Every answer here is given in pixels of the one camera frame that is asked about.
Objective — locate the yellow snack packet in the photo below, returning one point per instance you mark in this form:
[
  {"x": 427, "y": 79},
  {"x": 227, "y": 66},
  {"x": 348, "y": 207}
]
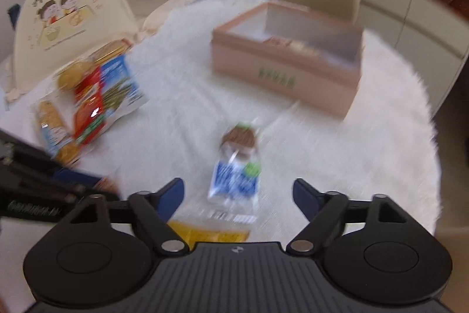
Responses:
[{"x": 210, "y": 233}]

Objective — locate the round biscuit clear packet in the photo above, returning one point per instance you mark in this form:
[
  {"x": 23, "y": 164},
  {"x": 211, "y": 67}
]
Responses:
[{"x": 75, "y": 74}]

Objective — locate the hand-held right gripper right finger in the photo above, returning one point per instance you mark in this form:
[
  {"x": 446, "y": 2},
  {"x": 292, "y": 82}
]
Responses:
[{"x": 302, "y": 194}]

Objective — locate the blue white brown snack packet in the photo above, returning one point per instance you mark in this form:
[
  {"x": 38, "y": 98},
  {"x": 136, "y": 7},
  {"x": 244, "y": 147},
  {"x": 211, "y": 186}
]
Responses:
[{"x": 238, "y": 166}]

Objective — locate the cream cartoon print food cover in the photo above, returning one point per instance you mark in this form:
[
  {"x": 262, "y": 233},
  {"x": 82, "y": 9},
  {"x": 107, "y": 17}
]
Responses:
[{"x": 62, "y": 16}]

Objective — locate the white tablecloth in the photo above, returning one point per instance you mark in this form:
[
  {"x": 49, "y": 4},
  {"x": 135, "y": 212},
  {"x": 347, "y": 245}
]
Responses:
[{"x": 329, "y": 159}]

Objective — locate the pale snack packet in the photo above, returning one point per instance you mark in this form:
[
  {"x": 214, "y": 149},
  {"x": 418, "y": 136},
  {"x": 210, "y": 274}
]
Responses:
[{"x": 296, "y": 43}]

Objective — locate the blue white stick snack packet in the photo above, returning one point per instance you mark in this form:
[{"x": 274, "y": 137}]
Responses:
[{"x": 122, "y": 82}]

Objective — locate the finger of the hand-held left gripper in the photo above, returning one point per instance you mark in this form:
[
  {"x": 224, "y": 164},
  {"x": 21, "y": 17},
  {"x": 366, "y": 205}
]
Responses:
[
  {"x": 78, "y": 192},
  {"x": 75, "y": 175}
]

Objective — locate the red snack packet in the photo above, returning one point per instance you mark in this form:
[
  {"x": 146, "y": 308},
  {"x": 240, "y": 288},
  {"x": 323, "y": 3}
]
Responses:
[{"x": 89, "y": 104}]

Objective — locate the pink cardboard box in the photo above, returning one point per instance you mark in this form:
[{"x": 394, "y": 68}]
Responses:
[{"x": 293, "y": 74}]

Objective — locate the orange biscuit packet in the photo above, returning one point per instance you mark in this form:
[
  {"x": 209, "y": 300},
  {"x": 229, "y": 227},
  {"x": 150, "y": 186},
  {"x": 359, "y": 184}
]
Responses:
[{"x": 110, "y": 48}]

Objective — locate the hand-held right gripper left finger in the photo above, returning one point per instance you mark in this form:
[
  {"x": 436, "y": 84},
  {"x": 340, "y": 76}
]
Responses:
[{"x": 171, "y": 194}]

